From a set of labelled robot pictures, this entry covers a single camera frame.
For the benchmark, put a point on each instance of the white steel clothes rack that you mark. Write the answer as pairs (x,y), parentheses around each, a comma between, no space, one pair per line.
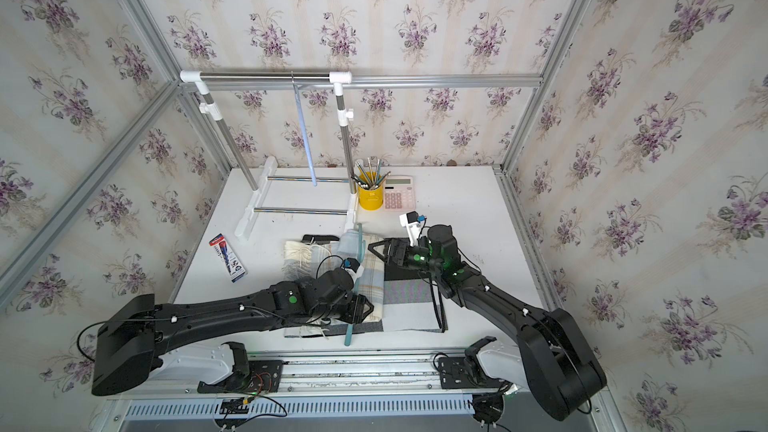
(255,207)

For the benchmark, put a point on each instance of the teal plastic hanger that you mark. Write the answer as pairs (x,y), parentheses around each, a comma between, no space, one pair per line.
(360,256)

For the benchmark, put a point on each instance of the pink calculator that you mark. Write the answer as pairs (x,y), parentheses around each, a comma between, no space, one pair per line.
(399,193)

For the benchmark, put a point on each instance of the pens in cup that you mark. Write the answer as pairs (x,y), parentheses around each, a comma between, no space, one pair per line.
(368,173)

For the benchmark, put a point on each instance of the light blue plastic hanger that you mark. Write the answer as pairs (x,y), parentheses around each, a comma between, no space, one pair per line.
(304,131)

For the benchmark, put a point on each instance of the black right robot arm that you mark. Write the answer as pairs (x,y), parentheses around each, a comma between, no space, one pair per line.
(561,369)

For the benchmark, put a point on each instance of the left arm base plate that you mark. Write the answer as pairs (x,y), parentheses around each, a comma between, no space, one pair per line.
(262,377)

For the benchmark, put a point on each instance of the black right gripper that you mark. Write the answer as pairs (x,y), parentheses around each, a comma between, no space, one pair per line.
(395,246)

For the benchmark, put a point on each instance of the plaid blue cream scarf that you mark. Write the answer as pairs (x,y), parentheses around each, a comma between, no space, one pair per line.
(305,260)

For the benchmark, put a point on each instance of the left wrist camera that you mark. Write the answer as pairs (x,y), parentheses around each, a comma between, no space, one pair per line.
(354,267)

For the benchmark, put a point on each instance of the blue red pencil box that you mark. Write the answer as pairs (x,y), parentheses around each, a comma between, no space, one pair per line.
(223,250)

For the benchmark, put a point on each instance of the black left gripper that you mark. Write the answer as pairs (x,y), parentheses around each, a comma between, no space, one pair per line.
(360,310)

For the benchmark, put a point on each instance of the yellow pen cup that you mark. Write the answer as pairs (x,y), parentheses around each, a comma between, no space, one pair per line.
(370,198)

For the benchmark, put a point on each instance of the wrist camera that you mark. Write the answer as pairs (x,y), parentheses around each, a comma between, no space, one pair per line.
(414,223)
(354,267)

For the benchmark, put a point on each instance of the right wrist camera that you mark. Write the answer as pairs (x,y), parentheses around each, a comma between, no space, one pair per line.
(414,223)

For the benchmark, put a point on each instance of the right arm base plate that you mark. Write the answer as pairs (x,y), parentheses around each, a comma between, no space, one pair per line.
(463,373)

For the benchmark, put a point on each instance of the black white checkered scarf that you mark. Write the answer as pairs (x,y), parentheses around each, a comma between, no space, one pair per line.
(408,306)

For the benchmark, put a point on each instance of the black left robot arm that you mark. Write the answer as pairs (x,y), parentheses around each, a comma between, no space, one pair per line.
(130,344)

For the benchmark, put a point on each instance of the aluminium front rail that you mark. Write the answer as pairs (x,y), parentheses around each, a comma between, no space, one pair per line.
(329,373)

